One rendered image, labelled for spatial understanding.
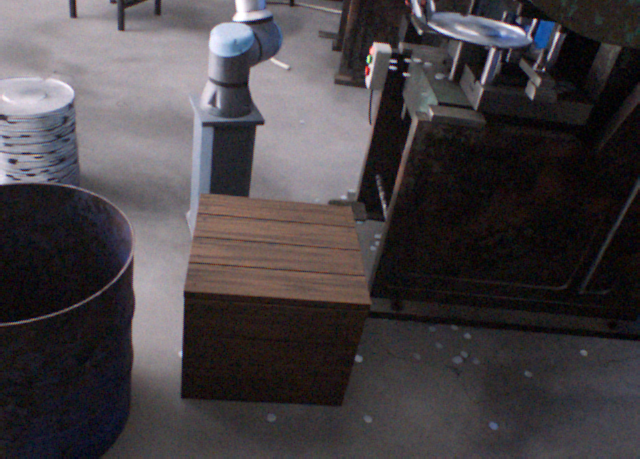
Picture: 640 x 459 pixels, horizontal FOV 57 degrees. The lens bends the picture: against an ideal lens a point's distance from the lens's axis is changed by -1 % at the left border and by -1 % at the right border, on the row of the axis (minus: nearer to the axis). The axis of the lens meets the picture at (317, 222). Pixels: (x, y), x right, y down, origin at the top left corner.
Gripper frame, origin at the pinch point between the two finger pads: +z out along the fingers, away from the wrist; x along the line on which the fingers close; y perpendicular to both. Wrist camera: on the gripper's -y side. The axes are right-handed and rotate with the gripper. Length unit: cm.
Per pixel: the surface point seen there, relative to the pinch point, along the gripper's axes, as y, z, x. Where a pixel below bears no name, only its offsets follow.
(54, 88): -31, -3, -117
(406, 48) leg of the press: -21.0, 15.1, -4.1
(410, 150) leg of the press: 26.5, 22.4, -14.0
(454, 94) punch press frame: 13.5, 17.3, 1.6
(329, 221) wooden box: 35, 31, -39
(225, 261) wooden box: 54, 20, -62
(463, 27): 2.5, 4.6, 8.9
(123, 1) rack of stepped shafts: -190, 8, -131
